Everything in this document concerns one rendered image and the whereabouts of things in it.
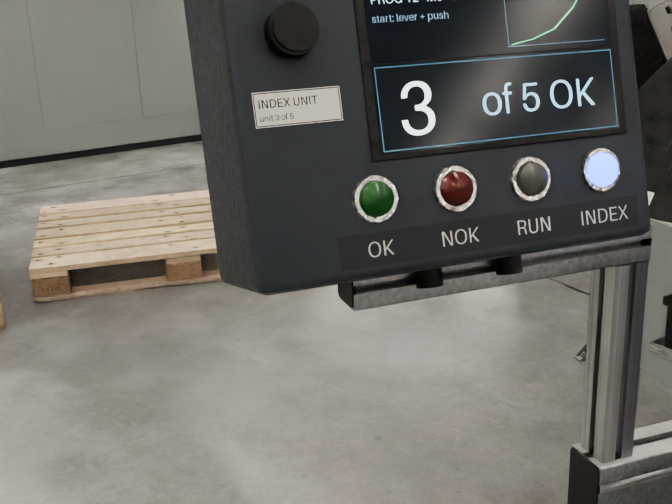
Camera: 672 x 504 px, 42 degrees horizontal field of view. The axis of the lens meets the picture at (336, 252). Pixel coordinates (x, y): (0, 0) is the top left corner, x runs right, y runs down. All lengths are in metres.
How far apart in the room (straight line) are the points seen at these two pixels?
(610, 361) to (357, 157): 0.30
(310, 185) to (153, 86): 6.03
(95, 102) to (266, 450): 4.31
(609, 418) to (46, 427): 2.14
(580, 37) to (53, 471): 2.09
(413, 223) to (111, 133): 5.98
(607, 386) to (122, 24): 5.87
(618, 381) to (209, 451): 1.83
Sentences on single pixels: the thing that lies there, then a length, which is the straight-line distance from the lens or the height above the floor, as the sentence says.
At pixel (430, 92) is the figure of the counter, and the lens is 0.51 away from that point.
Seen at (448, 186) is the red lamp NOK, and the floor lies 1.12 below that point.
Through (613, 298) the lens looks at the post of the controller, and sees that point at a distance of 0.68.
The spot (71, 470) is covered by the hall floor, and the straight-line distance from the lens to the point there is 2.46.
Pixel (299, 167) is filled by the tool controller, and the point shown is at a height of 1.14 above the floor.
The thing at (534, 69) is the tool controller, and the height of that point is 1.18.
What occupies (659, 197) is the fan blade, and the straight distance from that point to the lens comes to 1.16.
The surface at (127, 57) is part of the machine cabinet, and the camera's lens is 6.43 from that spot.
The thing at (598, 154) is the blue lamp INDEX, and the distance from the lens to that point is 0.56.
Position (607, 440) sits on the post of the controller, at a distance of 0.73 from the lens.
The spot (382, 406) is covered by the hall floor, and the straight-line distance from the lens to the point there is 2.60.
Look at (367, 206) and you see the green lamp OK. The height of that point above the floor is 1.11.
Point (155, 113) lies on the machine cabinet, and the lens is 6.52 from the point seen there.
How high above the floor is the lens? 1.24
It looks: 18 degrees down
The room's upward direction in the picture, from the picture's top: 2 degrees counter-clockwise
